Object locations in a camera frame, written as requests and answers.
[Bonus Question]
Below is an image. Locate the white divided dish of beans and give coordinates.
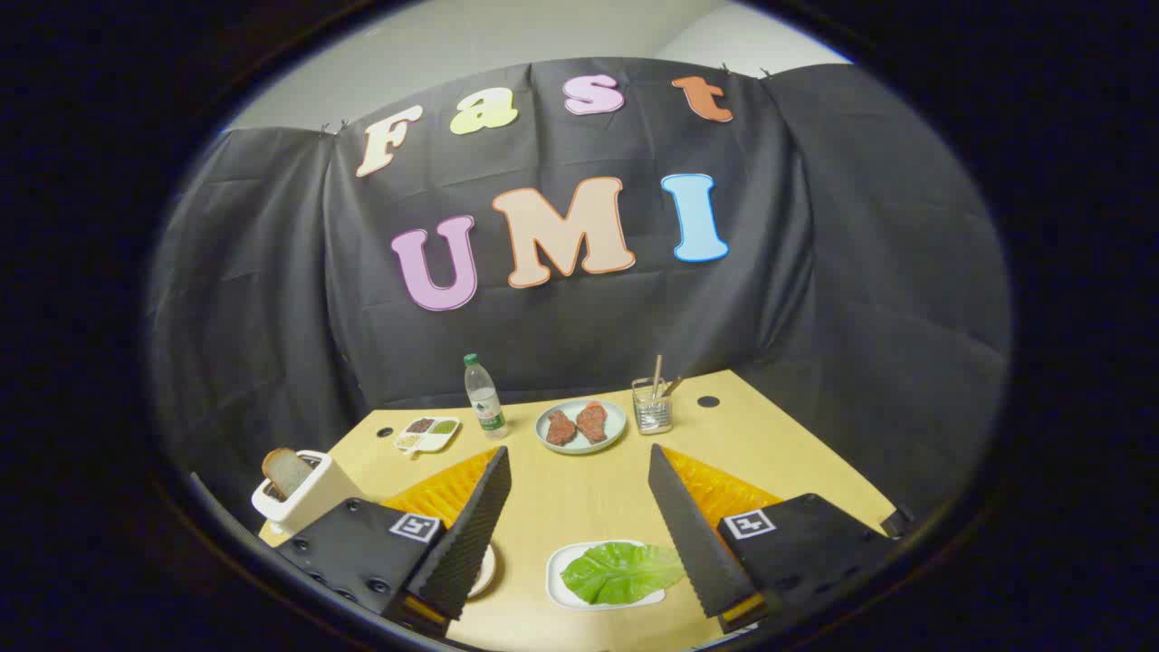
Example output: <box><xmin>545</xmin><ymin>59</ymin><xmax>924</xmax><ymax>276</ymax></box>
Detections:
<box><xmin>395</xmin><ymin>417</ymin><xmax>462</xmax><ymax>454</ymax></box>

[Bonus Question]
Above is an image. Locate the green lettuce leaf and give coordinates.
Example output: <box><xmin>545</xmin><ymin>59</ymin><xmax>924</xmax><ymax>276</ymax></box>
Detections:
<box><xmin>561</xmin><ymin>542</ymin><xmax>686</xmax><ymax>606</ymax></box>

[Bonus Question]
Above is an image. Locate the white square plate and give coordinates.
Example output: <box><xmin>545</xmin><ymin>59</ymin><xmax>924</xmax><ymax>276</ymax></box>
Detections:
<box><xmin>546</xmin><ymin>541</ymin><xmax>671</xmax><ymax>610</ymax></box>

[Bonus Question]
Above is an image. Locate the white toaster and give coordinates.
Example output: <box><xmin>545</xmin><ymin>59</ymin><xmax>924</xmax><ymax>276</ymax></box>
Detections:
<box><xmin>252</xmin><ymin>450</ymin><xmax>363</xmax><ymax>535</ymax></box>

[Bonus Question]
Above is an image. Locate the clear water bottle green cap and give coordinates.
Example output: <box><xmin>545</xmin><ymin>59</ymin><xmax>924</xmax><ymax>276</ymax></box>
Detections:
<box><xmin>464</xmin><ymin>353</ymin><xmax>508</xmax><ymax>440</ymax></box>

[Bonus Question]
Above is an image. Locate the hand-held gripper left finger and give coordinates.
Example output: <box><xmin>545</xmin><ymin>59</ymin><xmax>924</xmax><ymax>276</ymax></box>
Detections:
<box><xmin>276</xmin><ymin>446</ymin><xmax>512</xmax><ymax>635</ymax></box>

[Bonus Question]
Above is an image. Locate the light blue plate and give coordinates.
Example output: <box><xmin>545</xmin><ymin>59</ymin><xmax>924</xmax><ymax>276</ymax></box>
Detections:
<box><xmin>535</xmin><ymin>398</ymin><xmax>627</xmax><ymax>455</ymax></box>

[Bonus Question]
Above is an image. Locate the clear glass utensil holder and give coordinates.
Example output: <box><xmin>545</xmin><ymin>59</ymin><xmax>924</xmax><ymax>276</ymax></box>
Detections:
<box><xmin>631</xmin><ymin>378</ymin><xmax>674</xmax><ymax>436</ymax></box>

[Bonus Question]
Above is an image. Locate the round white plate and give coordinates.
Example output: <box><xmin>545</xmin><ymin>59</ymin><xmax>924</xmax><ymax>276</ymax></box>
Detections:
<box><xmin>469</xmin><ymin>543</ymin><xmax>497</xmax><ymax>599</ymax></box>

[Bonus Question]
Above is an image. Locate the toasted bread slice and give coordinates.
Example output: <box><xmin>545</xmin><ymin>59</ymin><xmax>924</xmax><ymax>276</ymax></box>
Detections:
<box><xmin>263</xmin><ymin>447</ymin><xmax>315</xmax><ymax>499</ymax></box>

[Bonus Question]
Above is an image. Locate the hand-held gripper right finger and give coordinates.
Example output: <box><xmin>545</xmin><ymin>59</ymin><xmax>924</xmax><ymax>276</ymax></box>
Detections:
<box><xmin>647</xmin><ymin>444</ymin><xmax>915</xmax><ymax>635</ymax></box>

